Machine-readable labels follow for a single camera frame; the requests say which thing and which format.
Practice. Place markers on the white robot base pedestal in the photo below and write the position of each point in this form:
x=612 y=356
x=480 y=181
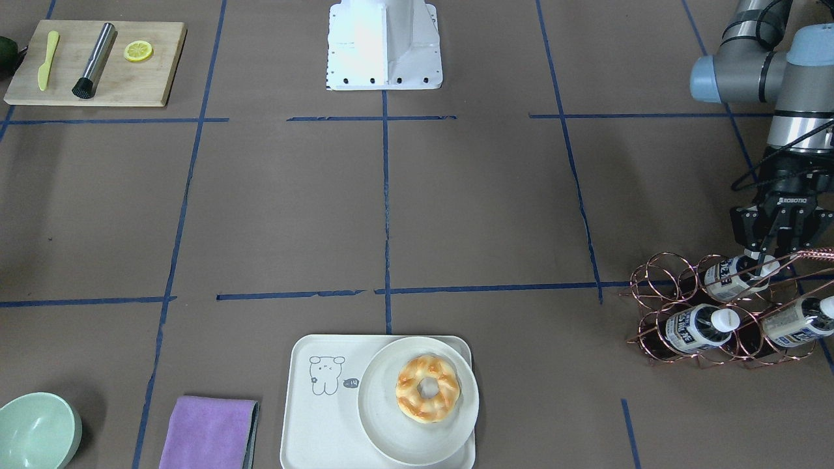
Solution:
x=383 y=45

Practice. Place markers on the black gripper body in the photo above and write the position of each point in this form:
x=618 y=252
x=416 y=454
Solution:
x=787 y=195

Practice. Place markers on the glazed donut pastry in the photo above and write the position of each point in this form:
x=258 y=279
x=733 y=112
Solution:
x=427 y=389

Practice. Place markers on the steel muddler black tip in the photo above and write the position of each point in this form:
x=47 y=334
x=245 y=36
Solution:
x=85 y=87

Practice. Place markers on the copper wire bottle rack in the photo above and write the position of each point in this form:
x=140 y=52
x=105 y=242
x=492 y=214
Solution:
x=668 y=283

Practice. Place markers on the cream serving tray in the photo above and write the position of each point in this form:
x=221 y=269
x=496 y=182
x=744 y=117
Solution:
x=321 y=427

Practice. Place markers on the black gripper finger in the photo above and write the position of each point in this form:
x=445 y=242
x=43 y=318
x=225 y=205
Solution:
x=753 y=229
x=797 y=231

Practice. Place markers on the dark green lime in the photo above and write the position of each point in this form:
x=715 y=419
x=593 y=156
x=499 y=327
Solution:
x=10 y=56

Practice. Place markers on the lemon slice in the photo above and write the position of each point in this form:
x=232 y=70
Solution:
x=138 y=51

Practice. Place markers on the yellow plastic knife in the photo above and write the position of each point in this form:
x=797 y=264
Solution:
x=44 y=69

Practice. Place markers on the tea bottle white cap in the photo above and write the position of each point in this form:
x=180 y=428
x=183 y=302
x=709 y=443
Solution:
x=739 y=277

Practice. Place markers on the mint green bowl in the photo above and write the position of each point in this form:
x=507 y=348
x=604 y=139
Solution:
x=39 y=430

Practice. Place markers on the wooden cutting board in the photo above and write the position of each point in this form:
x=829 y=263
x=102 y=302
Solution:
x=122 y=84

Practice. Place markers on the cream round plate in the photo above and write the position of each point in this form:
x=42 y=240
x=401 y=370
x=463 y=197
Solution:
x=399 y=438

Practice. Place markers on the purple folded cloth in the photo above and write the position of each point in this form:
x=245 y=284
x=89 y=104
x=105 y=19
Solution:
x=209 y=432

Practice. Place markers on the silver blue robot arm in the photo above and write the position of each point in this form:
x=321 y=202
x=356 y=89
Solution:
x=747 y=68

